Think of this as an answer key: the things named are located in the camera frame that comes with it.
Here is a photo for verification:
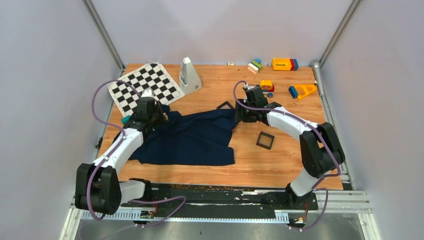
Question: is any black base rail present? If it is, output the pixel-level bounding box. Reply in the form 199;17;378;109
142;183;319;219

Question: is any grey metal pipe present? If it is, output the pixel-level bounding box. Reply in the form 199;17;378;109
310;59;325;97

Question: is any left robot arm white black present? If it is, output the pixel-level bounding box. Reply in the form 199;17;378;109
74;96;167;216

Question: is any toy car with yellow top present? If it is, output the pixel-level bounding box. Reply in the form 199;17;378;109
256;79;276;98

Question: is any yellow red blue brick box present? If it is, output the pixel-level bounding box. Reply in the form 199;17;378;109
272;58;299;71

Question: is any checkerboard calibration mat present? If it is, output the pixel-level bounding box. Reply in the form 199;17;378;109
107;63;186;118

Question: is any white green blue brick stack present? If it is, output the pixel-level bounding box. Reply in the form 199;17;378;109
247;58;263;74

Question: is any black square frame box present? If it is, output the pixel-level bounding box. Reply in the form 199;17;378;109
256;131;275;150

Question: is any white metronome-shaped object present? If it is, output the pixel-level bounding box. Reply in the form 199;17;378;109
179;57;202;95

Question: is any orange blue toy ramp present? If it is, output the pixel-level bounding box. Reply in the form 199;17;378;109
288;84;318;100

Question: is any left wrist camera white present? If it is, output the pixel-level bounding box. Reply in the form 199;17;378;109
140;88;156;98

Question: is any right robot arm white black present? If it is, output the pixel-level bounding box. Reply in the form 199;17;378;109
235;84;346;209

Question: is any teal block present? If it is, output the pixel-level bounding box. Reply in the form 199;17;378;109
121;115;131;125

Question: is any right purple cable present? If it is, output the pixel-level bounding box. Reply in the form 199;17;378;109
233;80;342;232

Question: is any navy blue garment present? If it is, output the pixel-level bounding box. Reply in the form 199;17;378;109
130;105;237;166

